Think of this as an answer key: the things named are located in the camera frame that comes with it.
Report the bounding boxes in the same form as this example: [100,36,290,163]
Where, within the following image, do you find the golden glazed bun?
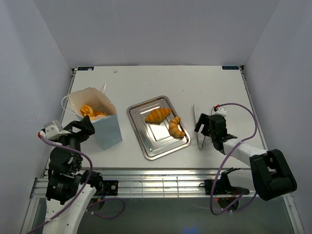
[90,115,106,121]

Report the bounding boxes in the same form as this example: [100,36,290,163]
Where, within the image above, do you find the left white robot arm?
[38,116,103,234]

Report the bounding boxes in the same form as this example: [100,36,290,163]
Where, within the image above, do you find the silver metal tongs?
[193,104,205,150]

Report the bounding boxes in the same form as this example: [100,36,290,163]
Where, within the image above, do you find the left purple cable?
[25,136,126,234]

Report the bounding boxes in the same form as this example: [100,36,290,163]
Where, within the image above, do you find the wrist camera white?
[38,120,71,140]
[211,106,227,117]

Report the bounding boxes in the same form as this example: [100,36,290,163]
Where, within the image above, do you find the aluminium front frame rail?
[29,168,293,199]

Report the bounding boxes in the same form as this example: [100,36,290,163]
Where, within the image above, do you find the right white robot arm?
[195,114,297,201]

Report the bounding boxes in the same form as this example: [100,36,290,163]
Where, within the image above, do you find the orange twisted braided bread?
[80,105,108,117]

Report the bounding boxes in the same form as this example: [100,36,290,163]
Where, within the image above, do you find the orange scored oval bread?
[145,108,171,123]

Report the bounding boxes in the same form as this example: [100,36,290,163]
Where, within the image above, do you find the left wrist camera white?
[38,120,71,140]

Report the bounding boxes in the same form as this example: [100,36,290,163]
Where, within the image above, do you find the aluminium table edge rail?
[60,68,78,120]

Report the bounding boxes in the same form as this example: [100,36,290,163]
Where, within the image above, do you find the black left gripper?
[55,114,95,170]

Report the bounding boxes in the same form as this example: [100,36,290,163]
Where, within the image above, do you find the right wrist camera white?
[211,106,227,117]

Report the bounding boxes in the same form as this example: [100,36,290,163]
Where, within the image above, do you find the curved croissant bread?
[169,117,185,138]

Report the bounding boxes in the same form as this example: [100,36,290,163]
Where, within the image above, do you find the light blue paper bag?
[65,85,122,150]

